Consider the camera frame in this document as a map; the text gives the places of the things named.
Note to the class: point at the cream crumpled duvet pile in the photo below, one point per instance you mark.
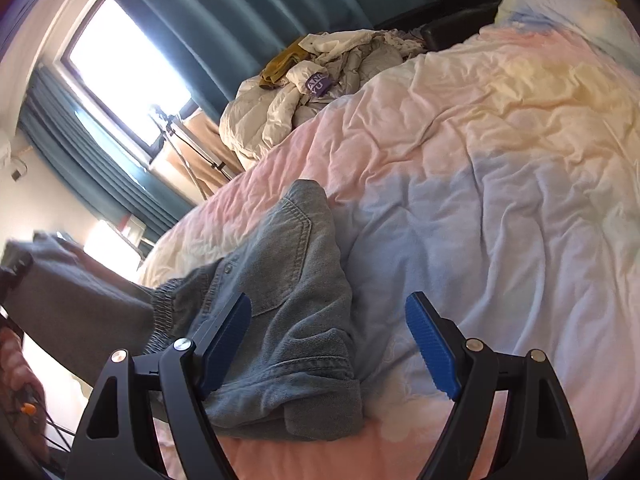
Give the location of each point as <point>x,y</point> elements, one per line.
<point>265,115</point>

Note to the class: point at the window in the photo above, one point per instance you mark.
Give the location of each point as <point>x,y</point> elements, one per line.
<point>125,70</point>

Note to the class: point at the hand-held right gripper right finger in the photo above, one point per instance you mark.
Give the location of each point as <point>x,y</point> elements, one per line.
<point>430,345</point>

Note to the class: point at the grey garment with purple label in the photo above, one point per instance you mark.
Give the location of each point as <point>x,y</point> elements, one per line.
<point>317,82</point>

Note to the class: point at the black sofa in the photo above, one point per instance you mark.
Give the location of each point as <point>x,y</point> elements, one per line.
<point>465,5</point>

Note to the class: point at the metal tripod stand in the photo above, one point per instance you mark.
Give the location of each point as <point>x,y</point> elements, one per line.
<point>175,135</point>

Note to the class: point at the reddish blurred object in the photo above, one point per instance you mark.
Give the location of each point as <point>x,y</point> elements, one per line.
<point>15,375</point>

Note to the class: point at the teal curtain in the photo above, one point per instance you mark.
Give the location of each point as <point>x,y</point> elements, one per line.
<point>240,15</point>
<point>90,160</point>

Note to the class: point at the grey denim shorts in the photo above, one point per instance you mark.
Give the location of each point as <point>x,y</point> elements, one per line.
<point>280,285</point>

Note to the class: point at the mustard yellow cloth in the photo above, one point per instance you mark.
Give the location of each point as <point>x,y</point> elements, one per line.
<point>282,65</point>

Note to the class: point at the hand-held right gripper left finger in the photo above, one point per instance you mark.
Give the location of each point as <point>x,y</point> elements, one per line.
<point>227,340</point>

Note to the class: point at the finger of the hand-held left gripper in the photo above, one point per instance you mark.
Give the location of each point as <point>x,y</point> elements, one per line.
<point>15,270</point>

